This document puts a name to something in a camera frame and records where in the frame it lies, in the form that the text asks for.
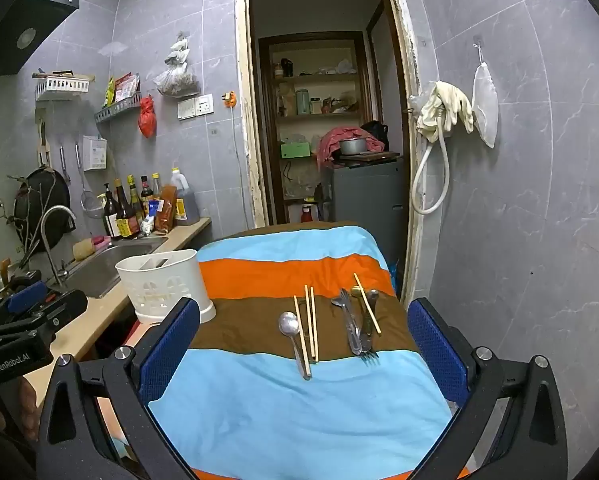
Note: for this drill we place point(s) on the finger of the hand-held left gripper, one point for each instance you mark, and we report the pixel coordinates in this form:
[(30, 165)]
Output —
[(27, 296), (67, 307)]

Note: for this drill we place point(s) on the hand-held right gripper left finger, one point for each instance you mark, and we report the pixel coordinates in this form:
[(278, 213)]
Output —
[(172, 345)]

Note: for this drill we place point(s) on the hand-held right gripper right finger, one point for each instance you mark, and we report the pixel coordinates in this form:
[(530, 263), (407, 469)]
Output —
[(437, 347)]

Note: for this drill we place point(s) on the white plastic utensil holder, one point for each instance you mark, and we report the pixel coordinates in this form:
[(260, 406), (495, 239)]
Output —
[(149, 285)]

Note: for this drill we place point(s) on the metal fork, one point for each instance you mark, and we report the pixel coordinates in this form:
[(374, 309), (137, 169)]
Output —
[(369, 345)]

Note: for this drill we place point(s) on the wooden chopstick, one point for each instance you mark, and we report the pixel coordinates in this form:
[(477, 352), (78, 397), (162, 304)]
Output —
[(367, 304), (302, 337), (309, 320), (315, 330)]

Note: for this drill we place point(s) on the gold spoon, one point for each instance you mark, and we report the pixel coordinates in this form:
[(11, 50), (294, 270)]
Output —
[(355, 290)]

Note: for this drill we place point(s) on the small metal spoon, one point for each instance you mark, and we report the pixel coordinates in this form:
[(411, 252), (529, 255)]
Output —
[(340, 301)]

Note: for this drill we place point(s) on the large metal spoon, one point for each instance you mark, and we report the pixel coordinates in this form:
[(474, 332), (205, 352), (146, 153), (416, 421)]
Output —
[(288, 324)]

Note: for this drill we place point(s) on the person's left hand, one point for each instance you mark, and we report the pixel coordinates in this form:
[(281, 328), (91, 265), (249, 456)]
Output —
[(32, 405)]

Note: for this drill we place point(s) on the beige kitchen counter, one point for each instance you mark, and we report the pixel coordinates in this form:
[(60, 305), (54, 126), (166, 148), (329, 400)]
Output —
[(94, 325)]

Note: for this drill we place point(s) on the steel sink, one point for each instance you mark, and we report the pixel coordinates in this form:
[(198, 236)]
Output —
[(109, 270)]

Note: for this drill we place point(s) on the metal faucet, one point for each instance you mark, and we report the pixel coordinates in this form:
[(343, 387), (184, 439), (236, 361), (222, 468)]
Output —
[(47, 240)]

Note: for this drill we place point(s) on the yellow sponge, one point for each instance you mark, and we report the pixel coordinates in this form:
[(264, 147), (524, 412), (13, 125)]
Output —
[(84, 250)]

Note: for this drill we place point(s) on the pink scrub pad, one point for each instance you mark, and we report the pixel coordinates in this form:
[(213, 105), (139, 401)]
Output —
[(102, 241)]

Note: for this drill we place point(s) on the black wok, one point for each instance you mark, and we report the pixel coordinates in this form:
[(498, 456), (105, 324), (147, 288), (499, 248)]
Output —
[(34, 210)]

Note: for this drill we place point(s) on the dried branch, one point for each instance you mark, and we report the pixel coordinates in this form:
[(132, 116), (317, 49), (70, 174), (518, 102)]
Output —
[(2, 205)]

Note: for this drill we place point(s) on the dark pump bottle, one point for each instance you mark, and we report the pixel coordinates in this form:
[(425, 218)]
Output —
[(112, 220)]

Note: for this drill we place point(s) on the tall dark sauce bottle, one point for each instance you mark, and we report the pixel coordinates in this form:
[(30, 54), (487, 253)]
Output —
[(124, 220)]

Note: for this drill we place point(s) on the blue white packet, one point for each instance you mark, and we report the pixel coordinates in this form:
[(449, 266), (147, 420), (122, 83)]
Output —
[(149, 220)]

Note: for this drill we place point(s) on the yellow-label sauce bottle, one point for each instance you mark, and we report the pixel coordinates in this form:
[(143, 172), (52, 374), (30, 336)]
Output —
[(134, 200)]

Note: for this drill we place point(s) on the striped blanket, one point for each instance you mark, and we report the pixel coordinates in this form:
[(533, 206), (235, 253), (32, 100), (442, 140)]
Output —
[(289, 410)]

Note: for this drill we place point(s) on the orange packet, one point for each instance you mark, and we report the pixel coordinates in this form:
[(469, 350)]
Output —
[(165, 210)]

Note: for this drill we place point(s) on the hanging metal utensil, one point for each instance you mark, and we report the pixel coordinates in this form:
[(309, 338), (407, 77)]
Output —
[(64, 165)]

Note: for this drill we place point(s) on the red-label sauce bottle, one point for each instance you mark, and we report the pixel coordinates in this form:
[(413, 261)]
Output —
[(146, 192)]

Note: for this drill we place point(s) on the large oil jug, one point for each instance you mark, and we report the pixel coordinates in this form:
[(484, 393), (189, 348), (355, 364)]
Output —
[(185, 200)]

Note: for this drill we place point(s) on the yellow-cap clear bottle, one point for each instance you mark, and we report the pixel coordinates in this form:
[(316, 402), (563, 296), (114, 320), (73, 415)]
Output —
[(156, 187)]

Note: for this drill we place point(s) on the grey cabinet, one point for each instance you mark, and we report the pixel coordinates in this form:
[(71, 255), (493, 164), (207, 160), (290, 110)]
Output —
[(364, 210)]

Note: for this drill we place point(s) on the wooden hanging rack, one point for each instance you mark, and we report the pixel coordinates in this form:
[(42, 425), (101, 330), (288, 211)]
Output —
[(42, 140)]

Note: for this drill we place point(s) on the red bottle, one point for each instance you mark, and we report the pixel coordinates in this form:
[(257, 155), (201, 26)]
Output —
[(307, 215)]

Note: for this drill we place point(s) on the wooden cutting board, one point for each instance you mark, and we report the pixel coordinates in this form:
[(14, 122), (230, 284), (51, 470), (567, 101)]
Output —
[(374, 156)]

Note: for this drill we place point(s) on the red plastic bag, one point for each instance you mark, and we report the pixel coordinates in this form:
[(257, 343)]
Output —
[(147, 117)]

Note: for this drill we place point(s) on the metal pot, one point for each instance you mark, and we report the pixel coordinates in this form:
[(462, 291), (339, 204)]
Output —
[(353, 146)]

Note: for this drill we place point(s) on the yellow seasoning packet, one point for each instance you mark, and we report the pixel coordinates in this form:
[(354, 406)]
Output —
[(110, 91)]

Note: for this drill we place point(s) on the black bag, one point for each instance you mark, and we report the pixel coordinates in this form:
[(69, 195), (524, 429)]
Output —
[(377, 132)]

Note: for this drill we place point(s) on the red seasoning packet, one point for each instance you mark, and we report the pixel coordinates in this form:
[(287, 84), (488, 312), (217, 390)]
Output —
[(127, 87)]

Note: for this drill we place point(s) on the green box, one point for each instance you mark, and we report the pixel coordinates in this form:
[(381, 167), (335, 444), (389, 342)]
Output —
[(295, 150)]

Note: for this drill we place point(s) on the pink cloth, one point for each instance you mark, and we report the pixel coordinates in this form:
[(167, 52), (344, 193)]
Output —
[(329, 140)]

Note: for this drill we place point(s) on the cream rubber gloves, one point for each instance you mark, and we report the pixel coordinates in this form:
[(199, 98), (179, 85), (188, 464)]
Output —
[(444, 102)]

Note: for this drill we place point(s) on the white mesh bag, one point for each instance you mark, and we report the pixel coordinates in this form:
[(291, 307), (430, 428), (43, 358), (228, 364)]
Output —
[(485, 105)]

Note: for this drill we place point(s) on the orange plug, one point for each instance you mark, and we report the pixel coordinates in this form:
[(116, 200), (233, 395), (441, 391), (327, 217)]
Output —
[(229, 100)]

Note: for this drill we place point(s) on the clear hanging plastic bag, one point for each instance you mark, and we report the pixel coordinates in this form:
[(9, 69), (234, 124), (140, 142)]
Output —
[(177, 80)]

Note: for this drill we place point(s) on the black range hood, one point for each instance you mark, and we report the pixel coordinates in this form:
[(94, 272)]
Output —
[(19, 35)]

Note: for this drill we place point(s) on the green jar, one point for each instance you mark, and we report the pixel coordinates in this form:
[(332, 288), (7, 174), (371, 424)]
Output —
[(302, 102)]

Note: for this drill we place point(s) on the wooden shelving unit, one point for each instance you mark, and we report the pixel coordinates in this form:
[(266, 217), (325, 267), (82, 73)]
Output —
[(319, 77)]

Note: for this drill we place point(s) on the white wall box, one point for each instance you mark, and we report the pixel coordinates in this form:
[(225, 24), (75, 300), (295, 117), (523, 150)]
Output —
[(95, 152)]

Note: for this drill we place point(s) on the grey metal wall shelf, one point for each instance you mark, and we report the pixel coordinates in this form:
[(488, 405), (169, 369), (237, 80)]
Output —
[(117, 110)]

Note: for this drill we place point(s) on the white wall basket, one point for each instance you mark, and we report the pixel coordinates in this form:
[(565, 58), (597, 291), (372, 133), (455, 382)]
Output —
[(62, 87)]

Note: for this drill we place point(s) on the white wall socket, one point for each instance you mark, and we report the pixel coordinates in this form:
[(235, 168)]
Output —
[(195, 107)]

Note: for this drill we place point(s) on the wooden door frame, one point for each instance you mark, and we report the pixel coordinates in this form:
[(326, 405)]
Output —
[(243, 110)]

